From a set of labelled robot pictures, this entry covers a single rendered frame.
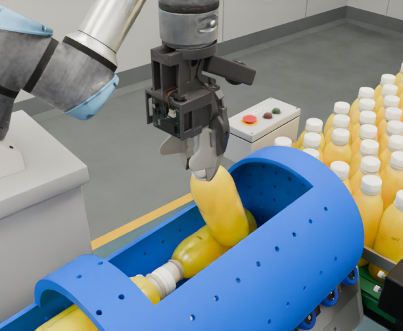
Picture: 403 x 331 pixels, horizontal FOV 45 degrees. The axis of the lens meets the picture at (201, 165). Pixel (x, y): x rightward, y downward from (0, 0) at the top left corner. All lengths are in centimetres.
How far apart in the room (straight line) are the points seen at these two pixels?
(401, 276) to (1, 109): 81
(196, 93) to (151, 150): 258
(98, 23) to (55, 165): 29
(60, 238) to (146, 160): 208
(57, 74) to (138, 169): 212
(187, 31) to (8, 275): 66
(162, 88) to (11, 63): 40
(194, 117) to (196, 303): 24
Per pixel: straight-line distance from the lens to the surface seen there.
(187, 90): 65
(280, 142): 113
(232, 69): 69
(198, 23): 60
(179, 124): 63
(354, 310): 111
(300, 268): 75
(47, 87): 97
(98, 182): 296
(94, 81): 97
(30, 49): 96
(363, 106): 136
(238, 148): 122
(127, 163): 310
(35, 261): 108
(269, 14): 498
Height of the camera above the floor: 169
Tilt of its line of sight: 34 degrees down
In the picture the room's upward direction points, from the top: straight up
